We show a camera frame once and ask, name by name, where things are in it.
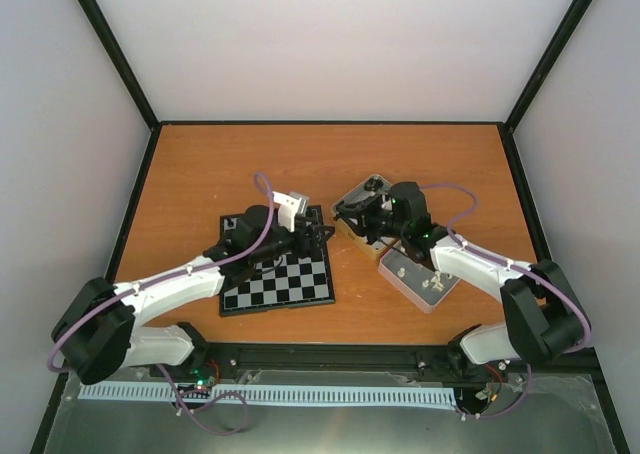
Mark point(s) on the black white chess board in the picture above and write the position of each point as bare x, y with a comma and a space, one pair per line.
286, 282

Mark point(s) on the silver tin lid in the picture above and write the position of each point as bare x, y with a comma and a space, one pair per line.
422, 286

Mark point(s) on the black frame post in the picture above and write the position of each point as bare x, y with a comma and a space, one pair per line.
112, 48
559, 40

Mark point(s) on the gold metal tin box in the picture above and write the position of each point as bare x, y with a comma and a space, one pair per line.
374, 249

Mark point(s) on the black chess piece in tin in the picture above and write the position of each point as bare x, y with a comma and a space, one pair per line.
373, 184

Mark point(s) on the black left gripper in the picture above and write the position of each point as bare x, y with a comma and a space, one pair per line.
312, 248

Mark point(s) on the light blue cable duct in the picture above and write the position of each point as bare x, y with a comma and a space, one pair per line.
275, 395

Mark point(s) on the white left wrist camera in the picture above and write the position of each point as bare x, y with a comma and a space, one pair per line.
290, 205

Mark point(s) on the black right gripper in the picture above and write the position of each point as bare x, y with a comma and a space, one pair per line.
359, 206

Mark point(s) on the black frame post left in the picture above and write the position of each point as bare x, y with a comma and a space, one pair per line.
112, 48

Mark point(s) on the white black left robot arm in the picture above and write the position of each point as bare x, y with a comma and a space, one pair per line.
106, 327

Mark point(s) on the black frame post right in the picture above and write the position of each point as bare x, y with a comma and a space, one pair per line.
559, 40

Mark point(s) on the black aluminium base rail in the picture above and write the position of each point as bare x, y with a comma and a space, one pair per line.
350, 361

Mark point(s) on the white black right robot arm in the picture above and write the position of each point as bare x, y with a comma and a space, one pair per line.
542, 316

